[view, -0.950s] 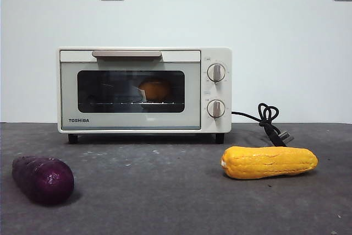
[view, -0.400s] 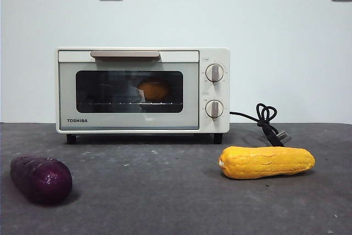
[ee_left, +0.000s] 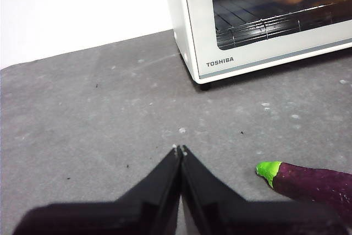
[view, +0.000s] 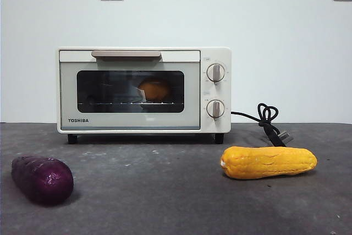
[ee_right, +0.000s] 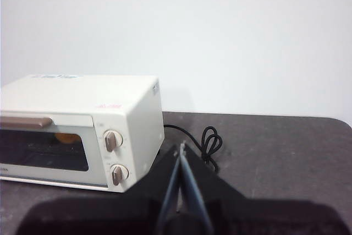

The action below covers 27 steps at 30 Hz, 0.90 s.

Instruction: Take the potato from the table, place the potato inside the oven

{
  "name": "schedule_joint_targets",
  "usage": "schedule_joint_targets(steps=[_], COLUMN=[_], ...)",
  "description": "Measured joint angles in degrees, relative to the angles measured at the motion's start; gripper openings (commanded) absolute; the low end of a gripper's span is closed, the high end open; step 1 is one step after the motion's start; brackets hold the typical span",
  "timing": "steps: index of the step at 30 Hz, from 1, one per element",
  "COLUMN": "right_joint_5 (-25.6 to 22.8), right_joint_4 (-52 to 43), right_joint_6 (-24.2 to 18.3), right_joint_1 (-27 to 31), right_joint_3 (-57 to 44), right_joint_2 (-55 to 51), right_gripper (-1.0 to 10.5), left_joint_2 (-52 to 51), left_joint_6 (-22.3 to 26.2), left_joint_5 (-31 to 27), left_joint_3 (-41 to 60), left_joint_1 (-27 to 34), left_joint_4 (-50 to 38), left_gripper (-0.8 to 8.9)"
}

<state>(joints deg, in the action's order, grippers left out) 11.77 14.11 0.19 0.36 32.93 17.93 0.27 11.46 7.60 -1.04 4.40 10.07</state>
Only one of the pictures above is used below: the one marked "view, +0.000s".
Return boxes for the brown potato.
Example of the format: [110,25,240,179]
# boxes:
[139,78,171,102]

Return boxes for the purple sweet potato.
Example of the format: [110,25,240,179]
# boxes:
[10,155,74,206]

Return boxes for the cream glass oven door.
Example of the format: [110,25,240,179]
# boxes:
[59,50,201,131]

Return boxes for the yellow corn cob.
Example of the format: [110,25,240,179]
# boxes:
[219,146,318,179]

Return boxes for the cream toaster oven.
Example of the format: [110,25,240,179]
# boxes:
[57,47,232,144]

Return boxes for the cream oven knob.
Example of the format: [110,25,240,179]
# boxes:
[206,100,226,118]
[206,63,226,83]

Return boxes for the black power cord with plug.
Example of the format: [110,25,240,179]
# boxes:
[230,102,294,147]

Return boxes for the metal wire oven rack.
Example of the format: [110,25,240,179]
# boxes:
[78,102,184,107]

